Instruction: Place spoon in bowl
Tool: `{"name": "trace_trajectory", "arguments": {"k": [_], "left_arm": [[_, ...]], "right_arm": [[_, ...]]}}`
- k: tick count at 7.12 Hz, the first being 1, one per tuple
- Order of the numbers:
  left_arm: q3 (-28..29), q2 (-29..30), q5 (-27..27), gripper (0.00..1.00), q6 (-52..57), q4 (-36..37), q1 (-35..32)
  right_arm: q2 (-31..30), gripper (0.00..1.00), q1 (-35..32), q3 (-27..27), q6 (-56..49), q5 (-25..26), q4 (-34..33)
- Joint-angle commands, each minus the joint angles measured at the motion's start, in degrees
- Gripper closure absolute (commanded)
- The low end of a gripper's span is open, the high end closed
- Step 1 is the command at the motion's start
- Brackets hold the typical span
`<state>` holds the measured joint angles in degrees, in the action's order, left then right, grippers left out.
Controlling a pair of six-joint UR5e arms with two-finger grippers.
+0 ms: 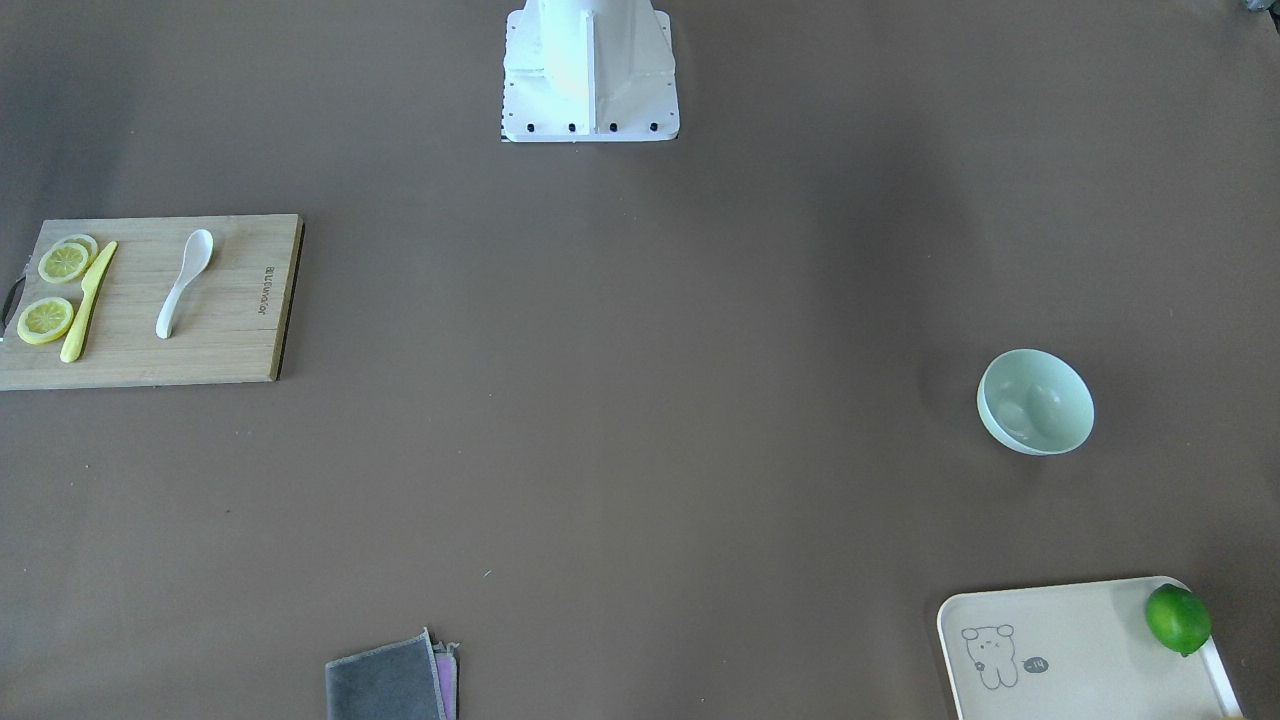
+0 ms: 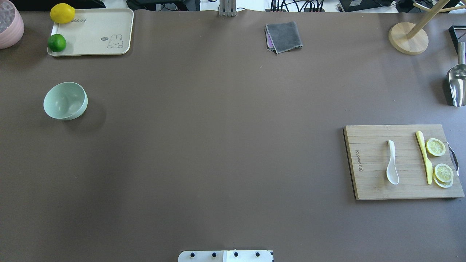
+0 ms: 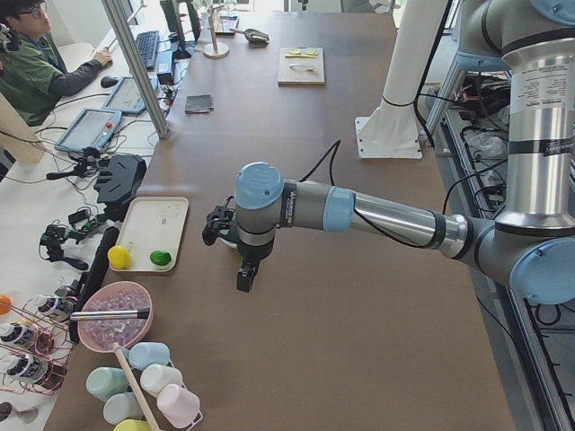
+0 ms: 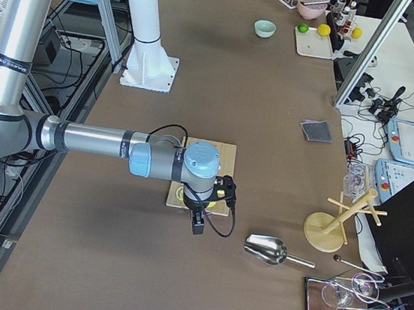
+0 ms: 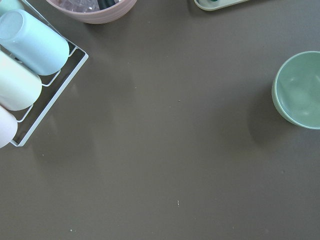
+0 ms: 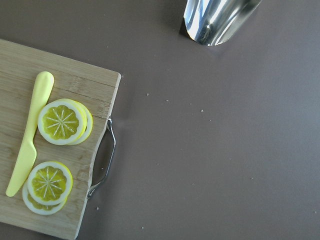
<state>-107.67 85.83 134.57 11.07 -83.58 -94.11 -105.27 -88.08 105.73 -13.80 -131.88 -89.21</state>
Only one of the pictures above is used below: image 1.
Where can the light green bowl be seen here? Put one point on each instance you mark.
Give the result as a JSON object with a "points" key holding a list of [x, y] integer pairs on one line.
{"points": [[1034, 403]]}

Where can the white ceramic spoon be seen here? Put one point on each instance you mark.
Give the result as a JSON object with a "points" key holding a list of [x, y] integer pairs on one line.
{"points": [[196, 257]]}

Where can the grey folded cloth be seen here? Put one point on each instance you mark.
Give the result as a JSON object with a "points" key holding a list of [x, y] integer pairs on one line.
{"points": [[413, 679]]}

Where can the wooden cutting board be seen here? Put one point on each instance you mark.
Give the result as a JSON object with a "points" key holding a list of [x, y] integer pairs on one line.
{"points": [[229, 325]]}

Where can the cream rabbit tray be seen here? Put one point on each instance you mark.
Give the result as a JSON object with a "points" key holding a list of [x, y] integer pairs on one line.
{"points": [[1074, 651]]}

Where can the yellow plastic knife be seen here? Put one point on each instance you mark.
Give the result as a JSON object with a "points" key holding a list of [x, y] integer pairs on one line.
{"points": [[75, 339]]}

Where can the upper lemon slice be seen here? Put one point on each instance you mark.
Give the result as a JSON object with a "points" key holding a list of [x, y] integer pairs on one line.
{"points": [[65, 263]]}

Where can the lemon slice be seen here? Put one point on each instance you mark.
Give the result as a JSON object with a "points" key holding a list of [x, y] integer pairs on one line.
{"points": [[65, 263], [45, 320]]}

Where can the green lime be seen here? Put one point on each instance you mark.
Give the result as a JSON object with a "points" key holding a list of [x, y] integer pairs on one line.
{"points": [[1178, 619]]}

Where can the lower lemon slice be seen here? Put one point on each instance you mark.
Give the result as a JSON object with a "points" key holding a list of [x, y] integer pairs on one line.
{"points": [[45, 320]]}

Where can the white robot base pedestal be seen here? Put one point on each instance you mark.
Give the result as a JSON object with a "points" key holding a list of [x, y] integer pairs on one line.
{"points": [[589, 72]]}

